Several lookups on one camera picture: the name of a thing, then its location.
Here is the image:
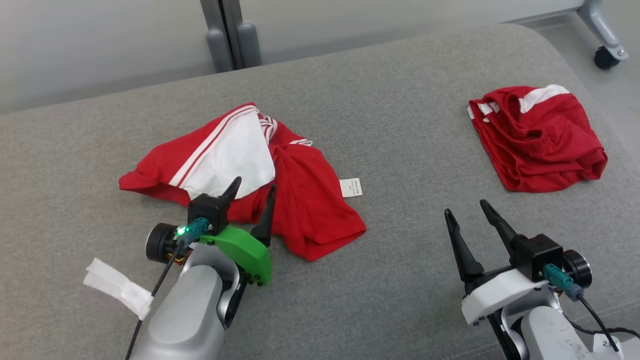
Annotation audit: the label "white cable label strap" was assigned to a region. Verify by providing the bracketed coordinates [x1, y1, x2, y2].
[83, 257, 154, 321]

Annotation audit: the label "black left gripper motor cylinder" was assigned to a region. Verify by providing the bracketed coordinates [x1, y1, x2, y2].
[145, 223, 190, 265]

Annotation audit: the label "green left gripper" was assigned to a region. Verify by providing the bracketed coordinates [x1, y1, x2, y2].
[200, 176, 277, 288]

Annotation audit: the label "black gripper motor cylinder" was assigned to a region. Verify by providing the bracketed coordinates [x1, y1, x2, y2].
[145, 223, 190, 265]
[562, 249, 594, 290]

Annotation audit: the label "grey caster wheel leg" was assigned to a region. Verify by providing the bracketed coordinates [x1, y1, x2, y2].
[500, 0, 630, 62]

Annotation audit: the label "red shorts with white stripe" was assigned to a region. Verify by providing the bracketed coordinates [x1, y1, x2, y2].
[467, 84, 609, 193]

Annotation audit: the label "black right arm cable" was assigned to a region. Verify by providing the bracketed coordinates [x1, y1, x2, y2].
[542, 263, 640, 346]

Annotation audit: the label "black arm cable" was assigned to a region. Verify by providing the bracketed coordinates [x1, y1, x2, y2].
[542, 263, 640, 346]
[124, 217, 209, 360]

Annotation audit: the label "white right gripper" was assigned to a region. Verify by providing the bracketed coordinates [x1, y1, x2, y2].
[444, 199, 548, 327]

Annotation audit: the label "black caster wheel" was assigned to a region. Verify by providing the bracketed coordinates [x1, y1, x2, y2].
[593, 46, 621, 70]

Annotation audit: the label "red and white basketball jersey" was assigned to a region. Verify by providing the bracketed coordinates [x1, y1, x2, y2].
[118, 102, 367, 262]

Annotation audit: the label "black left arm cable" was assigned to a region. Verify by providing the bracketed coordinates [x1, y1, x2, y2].
[124, 217, 209, 360]

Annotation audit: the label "grey rounded post foot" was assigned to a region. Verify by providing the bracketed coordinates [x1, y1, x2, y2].
[206, 28, 235, 74]
[235, 21, 262, 69]

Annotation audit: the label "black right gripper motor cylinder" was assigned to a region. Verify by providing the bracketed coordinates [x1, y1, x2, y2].
[562, 249, 594, 290]

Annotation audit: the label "grey vertical partition post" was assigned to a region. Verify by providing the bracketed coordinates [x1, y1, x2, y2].
[200, 0, 244, 71]

